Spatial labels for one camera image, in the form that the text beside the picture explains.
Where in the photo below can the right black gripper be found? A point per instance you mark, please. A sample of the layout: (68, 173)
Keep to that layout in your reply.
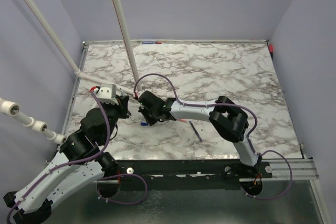
(150, 122)

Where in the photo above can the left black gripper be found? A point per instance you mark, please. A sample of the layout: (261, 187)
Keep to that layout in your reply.
(122, 106)

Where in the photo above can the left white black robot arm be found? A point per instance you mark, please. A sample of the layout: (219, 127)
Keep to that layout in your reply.
(81, 159)

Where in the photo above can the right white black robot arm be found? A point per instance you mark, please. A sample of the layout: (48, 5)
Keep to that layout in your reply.
(229, 119)

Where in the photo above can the purple pen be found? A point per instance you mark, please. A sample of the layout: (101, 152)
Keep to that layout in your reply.
(195, 131)

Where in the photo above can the blue red marker at edge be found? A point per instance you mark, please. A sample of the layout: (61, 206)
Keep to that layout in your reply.
(151, 43)

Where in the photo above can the red black clamp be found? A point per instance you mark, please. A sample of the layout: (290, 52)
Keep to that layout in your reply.
(271, 51)

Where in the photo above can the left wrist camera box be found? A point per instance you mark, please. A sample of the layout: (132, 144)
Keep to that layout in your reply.
(106, 93)

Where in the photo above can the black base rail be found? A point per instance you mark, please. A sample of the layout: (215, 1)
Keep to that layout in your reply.
(182, 175)

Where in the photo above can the white pvc pipe frame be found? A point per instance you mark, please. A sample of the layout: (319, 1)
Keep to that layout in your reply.
(12, 109)

